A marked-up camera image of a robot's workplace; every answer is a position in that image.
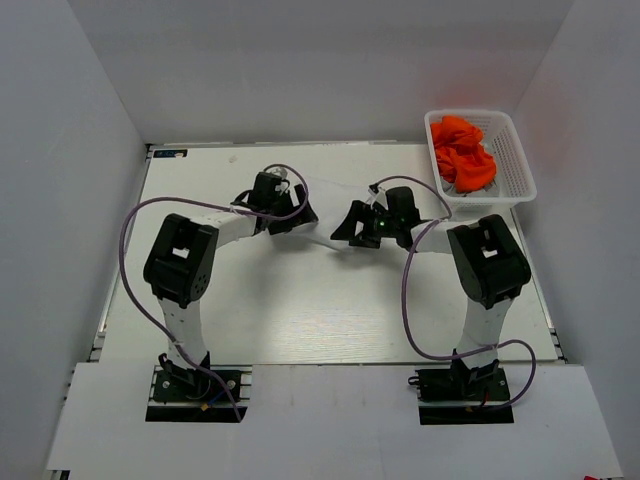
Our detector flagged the white plastic basket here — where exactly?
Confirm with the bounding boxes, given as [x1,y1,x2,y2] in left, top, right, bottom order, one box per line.
[424,109,537,211]

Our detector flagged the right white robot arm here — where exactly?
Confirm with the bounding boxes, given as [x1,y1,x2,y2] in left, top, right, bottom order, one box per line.
[331,185,531,399]

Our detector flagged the white t shirt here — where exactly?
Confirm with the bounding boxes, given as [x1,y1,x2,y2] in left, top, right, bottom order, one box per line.
[287,177,372,252]

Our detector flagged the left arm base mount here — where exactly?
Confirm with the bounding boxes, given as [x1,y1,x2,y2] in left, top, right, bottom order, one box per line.
[145,365,252,424]

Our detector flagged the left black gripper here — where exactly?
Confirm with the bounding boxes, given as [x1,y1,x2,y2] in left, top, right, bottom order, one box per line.
[268,185,317,236]

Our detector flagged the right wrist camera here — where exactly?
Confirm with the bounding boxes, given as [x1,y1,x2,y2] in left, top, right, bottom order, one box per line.
[367,184,388,209]

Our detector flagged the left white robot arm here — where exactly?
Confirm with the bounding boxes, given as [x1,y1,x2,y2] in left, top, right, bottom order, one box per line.
[143,168,318,399]

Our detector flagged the orange t shirt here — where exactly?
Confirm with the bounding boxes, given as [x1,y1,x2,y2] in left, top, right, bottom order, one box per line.
[430,115,497,194]

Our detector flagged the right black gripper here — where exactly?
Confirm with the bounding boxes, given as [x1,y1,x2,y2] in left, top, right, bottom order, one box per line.
[332,201,400,249]

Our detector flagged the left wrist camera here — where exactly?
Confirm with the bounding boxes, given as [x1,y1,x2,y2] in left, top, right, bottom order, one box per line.
[265,167,288,182]

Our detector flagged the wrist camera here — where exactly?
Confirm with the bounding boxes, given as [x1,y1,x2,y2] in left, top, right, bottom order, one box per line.
[265,167,288,182]
[367,184,388,209]

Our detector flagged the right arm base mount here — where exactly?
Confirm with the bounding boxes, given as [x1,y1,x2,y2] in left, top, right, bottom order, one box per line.
[407,368,514,426]

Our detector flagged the dark label sticker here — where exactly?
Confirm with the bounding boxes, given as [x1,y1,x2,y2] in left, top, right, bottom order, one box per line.
[152,149,188,158]

